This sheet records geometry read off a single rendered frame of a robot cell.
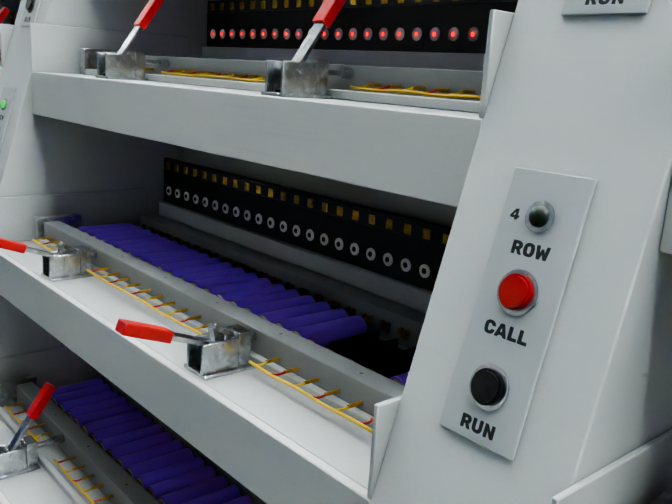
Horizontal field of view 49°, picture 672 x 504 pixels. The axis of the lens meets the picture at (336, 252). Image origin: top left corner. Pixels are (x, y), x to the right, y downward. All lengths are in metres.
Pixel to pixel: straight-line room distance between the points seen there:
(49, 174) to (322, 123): 0.50
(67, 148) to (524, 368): 0.67
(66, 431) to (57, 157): 0.30
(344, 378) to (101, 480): 0.34
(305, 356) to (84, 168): 0.49
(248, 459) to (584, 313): 0.23
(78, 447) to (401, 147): 0.49
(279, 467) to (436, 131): 0.20
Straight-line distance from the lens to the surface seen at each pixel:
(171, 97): 0.60
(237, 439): 0.46
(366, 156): 0.42
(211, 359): 0.50
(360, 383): 0.45
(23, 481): 0.78
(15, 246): 0.72
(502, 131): 0.36
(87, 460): 0.76
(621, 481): 0.35
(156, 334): 0.48
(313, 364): 0.48
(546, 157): 0.34
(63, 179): 0.90
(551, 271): 0.32
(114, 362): 0.60
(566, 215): 0.33
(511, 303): 0.33
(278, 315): 0.57
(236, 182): 0.78
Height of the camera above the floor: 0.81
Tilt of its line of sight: 2 degrees down
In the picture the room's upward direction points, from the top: 16 degrees clockwise
